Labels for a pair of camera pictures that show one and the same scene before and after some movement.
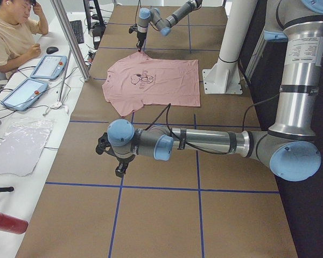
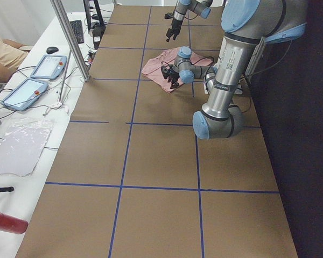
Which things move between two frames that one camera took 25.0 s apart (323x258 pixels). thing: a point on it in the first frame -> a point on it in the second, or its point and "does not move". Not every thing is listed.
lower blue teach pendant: x=25 y=95 does not move
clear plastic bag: x=20 y=149 does not move
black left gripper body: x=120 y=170 -> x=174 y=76
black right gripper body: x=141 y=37 -> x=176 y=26
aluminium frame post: x=58 y=9 does not move
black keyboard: x=78 y=28 does not move
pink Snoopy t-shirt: x=128 y=85 -> x=152 y=67
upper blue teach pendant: x=50 y=67 does not move
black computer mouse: x=51 y=49 does not move
